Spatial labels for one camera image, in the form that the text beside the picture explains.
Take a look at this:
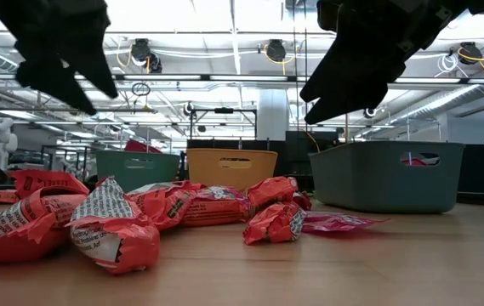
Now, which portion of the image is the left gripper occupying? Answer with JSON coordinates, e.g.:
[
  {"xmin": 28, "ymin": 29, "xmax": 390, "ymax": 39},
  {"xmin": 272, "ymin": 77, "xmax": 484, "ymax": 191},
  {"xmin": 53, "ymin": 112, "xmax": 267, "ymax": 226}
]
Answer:
[{"xmin": 0, "ymin": 0, "xmax": 119, "ymax": 116}]

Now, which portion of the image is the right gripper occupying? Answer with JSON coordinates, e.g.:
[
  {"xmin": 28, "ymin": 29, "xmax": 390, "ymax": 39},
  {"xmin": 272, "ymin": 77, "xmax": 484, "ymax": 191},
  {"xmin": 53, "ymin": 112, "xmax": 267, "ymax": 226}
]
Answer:
[{"xmin": 299, "ymin": 0, "xmax": 447, "ymax": 125}]

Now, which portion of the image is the red Skittles candy pack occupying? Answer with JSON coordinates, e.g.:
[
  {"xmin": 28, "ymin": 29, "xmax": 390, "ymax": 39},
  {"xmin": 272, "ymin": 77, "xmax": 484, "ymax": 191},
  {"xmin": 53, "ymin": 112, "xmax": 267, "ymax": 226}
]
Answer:
[
  {"xmin": 292, "ymin": 190, "xmax": 313, "ymax": 213},
  {"xmin": 193, "ymin": 184, "xmax": 250, "ymax": 203}
]

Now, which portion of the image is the red Twizzlers candy pack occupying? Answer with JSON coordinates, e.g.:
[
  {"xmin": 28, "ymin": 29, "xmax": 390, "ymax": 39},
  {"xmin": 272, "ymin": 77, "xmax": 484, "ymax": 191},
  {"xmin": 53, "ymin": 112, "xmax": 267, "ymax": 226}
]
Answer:
[{"xmin": 301, "ymin": 211, "xmax": 390, "ymax": 234}]

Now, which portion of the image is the long ceiling light bar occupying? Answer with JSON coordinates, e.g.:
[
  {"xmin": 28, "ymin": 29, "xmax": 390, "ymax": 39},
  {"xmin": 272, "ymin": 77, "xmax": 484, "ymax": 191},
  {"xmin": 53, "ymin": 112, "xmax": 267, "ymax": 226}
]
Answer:
[{"xmin": 75, "ymin": 74, "xmax": 484, "ymax": 84}]

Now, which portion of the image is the red object behind bins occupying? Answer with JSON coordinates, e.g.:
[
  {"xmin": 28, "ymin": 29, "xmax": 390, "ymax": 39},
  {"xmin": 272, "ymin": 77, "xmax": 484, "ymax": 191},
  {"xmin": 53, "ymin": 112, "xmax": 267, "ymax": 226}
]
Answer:
[{"xmin": 124, "ymin": 139, "xmax": 162, "ymax": 153}]

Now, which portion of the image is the grey-blue plastic bin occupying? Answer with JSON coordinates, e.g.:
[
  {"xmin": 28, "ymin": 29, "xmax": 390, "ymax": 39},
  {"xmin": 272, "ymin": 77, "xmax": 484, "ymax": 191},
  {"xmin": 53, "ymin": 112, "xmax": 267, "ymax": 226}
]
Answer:
[{"xmin": 308, "ymin": 141, "xmax": 466, "ymax": 214}]

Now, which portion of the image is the teal plastic bin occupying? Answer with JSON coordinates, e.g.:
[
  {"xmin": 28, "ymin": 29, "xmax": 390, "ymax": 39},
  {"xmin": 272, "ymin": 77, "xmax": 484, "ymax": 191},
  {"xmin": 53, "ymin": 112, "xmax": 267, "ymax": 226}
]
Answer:
[{"xmin": 95, "ymin": 150, "xmax": 182, "ymax": 192}]

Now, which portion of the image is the yellow plastic bin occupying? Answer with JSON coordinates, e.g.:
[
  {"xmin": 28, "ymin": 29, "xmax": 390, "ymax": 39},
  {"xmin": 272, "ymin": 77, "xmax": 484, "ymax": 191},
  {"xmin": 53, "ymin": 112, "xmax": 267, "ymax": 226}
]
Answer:
[{"xmin": 185, "ymin": 148, "xmax": 279, "ymax": 191}]

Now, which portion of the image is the hanging black cable ring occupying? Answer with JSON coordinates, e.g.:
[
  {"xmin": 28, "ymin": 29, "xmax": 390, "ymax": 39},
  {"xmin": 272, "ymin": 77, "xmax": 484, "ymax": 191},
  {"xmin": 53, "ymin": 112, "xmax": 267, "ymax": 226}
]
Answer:
[{"xmin": 130, "ymin": 82, "xmax": 152, "ymax": 98}]

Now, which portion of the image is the silver ventilation duct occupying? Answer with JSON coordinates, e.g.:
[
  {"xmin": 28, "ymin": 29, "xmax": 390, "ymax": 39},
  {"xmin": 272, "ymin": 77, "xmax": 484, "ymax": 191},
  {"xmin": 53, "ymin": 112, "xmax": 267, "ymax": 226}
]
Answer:
[{"xmin": 388, "ymin": 82, "xmax": 484, "ymax": 125}]

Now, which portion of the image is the black metal stand frame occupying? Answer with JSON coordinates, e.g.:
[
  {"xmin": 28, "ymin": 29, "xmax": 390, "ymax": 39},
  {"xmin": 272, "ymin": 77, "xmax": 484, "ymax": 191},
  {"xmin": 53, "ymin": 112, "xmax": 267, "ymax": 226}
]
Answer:
[{"xmin": 188, "ymin": 107, "xmax": 259, "ymax": 141}]

